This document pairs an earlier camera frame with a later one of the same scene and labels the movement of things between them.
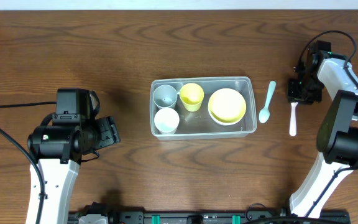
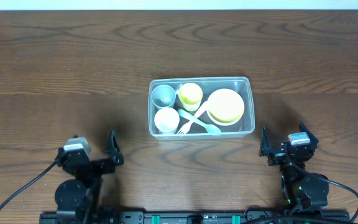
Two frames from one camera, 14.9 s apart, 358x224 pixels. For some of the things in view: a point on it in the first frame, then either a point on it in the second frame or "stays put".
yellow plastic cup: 191,94 stays put
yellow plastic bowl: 227,106 stays put
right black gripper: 299,97 -> 282,154
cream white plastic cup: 166,120 stays put
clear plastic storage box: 202,108 stays put
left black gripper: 109,132 -> 96,165
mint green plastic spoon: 264,113 -> 211,128
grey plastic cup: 165,96 stays put
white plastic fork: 293,127 -> 185,129
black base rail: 102,214 stays put
